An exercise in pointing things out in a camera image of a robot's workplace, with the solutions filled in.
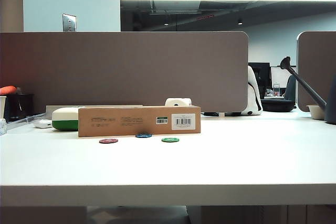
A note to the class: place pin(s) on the blue poker chip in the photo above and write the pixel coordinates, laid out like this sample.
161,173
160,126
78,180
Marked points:
143,135

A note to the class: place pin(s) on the green poker chip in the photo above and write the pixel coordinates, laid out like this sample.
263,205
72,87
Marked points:
170,139

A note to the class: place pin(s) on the brown cardboard box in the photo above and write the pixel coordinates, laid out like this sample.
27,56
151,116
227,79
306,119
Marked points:
126,123

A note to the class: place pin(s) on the red poker chip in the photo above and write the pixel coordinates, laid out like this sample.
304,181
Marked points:
108,140

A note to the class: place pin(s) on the white tape roll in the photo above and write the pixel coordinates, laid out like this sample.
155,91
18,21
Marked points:
178,102

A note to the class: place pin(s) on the flat black object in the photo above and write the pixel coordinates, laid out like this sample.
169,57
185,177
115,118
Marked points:
211,114

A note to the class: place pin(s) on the wide brown desk divider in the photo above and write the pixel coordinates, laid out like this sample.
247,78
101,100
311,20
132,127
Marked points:
126,69

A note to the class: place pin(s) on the white and black plush figure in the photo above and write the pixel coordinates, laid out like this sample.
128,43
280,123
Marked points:
254,98

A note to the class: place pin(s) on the black computer monitor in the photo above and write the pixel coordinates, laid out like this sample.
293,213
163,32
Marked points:
262,72

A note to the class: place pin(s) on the white and green oval case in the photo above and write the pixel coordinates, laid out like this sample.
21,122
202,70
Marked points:
64,119

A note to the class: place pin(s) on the clear plastic bottle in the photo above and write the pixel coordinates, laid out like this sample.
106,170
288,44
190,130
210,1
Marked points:
276,89

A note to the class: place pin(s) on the black seat cushion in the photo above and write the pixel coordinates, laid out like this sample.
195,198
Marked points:
278,105

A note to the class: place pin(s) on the bright white monitor screen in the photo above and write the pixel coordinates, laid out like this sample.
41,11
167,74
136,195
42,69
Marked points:
278,77

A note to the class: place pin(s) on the dark office chair back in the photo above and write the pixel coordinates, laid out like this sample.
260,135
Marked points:
291,89

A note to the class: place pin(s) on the small white earbud case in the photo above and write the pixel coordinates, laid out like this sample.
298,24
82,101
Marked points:
43,123

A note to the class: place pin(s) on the clear acrylic tray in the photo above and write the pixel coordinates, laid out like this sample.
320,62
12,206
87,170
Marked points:
23,121

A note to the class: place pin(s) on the black mesh container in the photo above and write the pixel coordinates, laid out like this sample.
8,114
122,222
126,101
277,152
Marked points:
21,106

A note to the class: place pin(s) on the white paper bowl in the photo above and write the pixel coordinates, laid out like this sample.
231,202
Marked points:
316,112

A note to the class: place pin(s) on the narrow brown desk divider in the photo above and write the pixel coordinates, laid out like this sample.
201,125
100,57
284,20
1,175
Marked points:
315,64

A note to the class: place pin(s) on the orange rounded object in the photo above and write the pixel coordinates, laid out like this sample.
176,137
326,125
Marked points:
7,90

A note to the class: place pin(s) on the gray watering can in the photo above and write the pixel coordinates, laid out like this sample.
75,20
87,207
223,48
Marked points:
331,103

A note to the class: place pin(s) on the white paper cup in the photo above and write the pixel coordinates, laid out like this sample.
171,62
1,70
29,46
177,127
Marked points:
2,106

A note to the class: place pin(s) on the clear patterned water bottle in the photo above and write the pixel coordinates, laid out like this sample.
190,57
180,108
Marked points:
2,127

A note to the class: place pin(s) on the metal wall outlet plate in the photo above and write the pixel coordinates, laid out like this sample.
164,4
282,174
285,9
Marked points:
69,22

